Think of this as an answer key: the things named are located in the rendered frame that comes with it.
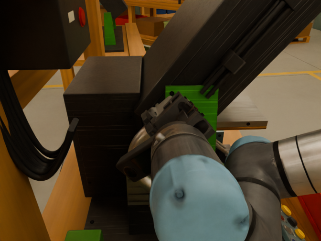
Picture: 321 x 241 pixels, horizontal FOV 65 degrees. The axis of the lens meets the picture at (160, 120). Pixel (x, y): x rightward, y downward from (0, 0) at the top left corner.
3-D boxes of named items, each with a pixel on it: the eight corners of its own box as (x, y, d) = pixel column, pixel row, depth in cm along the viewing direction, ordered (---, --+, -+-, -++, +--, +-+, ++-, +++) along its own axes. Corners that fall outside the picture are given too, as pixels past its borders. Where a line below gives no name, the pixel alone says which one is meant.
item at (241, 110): (246, 104, 84) (248, 95, 83) (266, 130, 70) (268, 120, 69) (129, 106, 83) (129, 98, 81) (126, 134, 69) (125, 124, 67)
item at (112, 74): (146, 138, 102) (143, 55, 84) (145, 196, 76) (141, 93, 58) (100, 140, 101) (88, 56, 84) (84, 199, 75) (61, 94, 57)
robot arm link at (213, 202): (192, 294, 20) (127, 219, 18) (177, 210, 30) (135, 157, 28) (280, 243, 19) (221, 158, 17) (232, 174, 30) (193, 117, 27)
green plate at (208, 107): (206, 159, 67) (209, 80, 62) (214, 174, 59) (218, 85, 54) (163, 160, 67) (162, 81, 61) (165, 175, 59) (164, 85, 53)
